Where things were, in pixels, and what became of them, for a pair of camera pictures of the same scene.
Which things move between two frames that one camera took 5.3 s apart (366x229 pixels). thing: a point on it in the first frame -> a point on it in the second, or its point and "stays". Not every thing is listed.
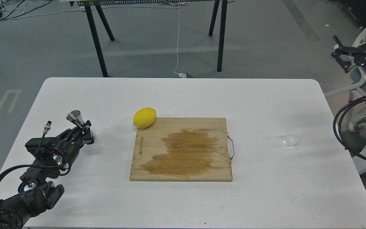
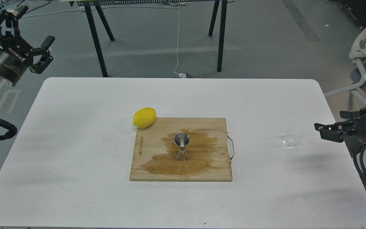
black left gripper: (57, 152) -> (8, 58)
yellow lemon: (144, 117) stays
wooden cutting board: (193, 149) stays
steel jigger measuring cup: (75, 116) -> (182, 139)
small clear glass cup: (291, 136) stays
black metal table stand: (219, 6) stays
